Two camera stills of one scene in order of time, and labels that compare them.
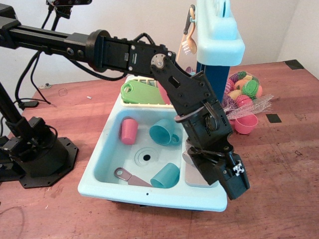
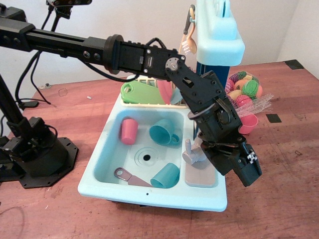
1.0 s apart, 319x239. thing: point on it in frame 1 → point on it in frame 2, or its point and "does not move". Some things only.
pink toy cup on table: (245, 124) does not move
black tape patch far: (294, 64) does not move
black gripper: (209, 129) → (217, 123)
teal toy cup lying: (167, 178) does not move
